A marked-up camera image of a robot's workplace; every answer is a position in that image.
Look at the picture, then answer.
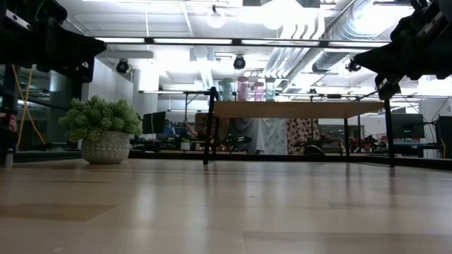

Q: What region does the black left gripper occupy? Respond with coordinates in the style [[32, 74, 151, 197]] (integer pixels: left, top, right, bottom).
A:
[[0, 0, 107, 84]]

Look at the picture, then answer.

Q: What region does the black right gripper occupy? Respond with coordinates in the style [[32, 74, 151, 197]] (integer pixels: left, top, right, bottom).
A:
[[352, 0, 452, 102]]

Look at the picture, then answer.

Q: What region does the pink pill bottle white cap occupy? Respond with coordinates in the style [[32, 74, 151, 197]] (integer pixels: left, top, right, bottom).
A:
[[253, 81, 266, 102], [237, 75, 250, 102]]

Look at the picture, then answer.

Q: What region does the blue pill bottle white cap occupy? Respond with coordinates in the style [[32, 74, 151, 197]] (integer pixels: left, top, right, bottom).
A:
[[222, 78, 235, 102]]

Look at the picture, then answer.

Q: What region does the wooden shelf with black legs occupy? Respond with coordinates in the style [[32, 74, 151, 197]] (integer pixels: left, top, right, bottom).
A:
[[203, 86, 398, 169]]

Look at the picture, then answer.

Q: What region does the black track light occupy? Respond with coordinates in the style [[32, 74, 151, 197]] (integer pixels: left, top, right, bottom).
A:
[[345, 58, 362, 73]]

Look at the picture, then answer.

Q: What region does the black computer monitor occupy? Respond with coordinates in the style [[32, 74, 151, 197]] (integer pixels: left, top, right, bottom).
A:
[[391, 113, 425, 140], [436, 115, 452, 159], [142, 111, 167, 134]]

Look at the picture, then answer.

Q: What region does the green succulent in white pot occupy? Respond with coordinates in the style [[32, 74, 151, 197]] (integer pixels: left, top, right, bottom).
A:
[[58, 95, 144, 165]]

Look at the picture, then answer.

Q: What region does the floral patterned cloth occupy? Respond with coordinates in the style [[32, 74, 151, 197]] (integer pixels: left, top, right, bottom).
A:
[[194, 112, 231, 143], [286, 118, 319, 155]]

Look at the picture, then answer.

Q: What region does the long ceiling light strip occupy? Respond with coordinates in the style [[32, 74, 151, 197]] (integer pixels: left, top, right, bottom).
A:
[[93, 36, 389, 49]]

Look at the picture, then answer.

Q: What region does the white patterned cloth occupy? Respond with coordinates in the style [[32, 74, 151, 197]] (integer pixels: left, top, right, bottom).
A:
[[259, 118, 289, 155]]

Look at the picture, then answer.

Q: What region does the person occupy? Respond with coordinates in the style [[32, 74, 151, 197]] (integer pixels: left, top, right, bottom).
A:
[[182, 119, 201, 139]]

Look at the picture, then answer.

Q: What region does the grey cloth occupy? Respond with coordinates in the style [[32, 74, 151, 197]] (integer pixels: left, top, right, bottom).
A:
[[229, 118, 266, 153]]

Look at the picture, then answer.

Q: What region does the silver ventilation duct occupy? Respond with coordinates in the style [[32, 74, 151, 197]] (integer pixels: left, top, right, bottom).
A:
[[263, 0, 391, 79]]

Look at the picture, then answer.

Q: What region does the yellow cable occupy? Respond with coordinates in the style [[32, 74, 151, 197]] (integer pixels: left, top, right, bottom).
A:
[[16, 66, 33, 148], [11, 64, 47, 145]]

